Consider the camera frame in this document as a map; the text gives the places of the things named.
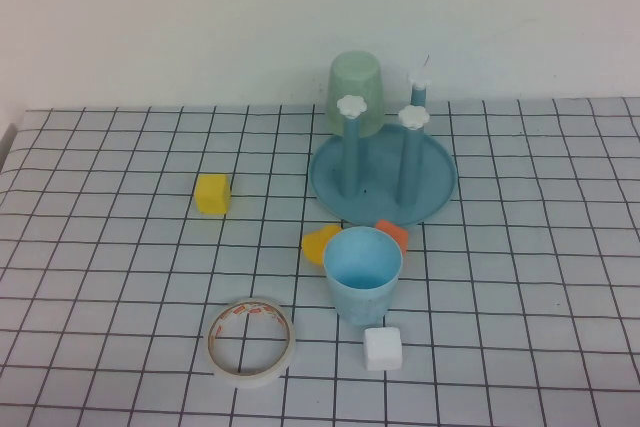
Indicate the light blue plastic cup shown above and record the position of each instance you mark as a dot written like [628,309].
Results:
[360,303]

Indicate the blue cup stand with pegs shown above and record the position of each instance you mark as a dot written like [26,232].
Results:
[380,197]

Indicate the translucent green plastic cup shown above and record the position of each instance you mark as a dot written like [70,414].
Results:
[355,82]

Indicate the yellow rubber duck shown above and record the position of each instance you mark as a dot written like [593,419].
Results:
[315,245]

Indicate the orange foam cube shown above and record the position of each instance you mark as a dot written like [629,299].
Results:
[395,233]

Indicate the yellow foam cube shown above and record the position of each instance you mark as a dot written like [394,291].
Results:
[212,194]

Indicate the white foam cube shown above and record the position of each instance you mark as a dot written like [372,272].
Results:
[382,351]

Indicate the white tape roll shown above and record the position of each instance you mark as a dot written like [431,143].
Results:
[250,380]

